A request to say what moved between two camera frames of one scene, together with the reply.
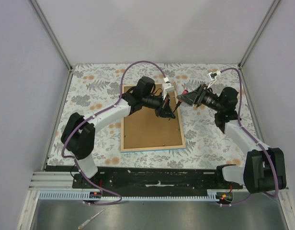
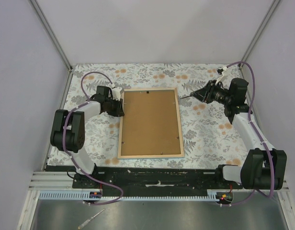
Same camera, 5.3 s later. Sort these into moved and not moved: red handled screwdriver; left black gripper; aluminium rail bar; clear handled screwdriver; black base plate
Moved: red handled screwdriver; left black gripper
Not moved: black base plate; aluminium rail bar; clear handled screwdriver
